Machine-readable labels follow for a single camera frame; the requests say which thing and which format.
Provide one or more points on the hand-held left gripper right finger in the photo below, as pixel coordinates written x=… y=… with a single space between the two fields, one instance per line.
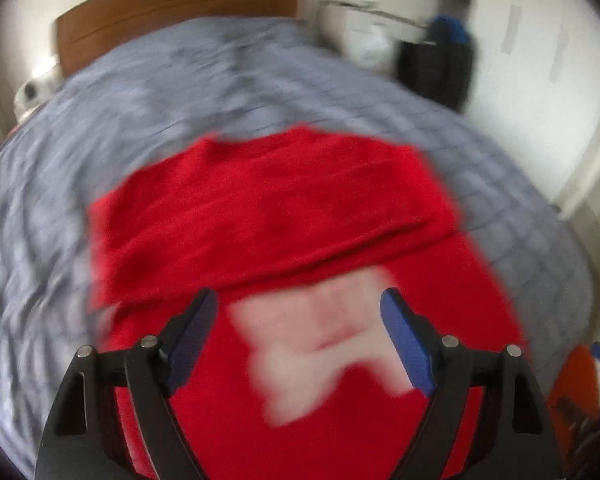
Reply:
x=407 y=340

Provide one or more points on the white plastic bag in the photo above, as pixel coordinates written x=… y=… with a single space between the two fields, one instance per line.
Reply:
x=372 y=45

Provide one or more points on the red sweater with white print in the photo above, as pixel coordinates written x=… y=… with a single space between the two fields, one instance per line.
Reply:
x=280 y=210

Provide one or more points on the wooden headboard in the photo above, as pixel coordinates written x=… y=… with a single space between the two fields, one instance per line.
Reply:
x=180 y=5

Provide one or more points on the black and blue jacket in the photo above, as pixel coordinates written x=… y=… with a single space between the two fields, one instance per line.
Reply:
x=440 y=70

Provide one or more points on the bed with grey striped cover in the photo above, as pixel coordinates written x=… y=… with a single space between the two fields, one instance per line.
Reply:
x=155 y=85

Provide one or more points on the white wardrobe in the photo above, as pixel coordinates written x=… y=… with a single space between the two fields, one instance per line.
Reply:
x=530 y=85

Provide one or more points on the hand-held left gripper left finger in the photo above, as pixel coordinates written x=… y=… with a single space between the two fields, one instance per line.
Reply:
x=192 y=332

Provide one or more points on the orange rug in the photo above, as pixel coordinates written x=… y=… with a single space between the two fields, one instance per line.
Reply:
x=577 y=380

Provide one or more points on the small white fan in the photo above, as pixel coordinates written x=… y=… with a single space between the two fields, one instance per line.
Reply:
x=32 y=90

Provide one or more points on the white desk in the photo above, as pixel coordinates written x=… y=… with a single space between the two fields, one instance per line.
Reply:
x=350 y=20

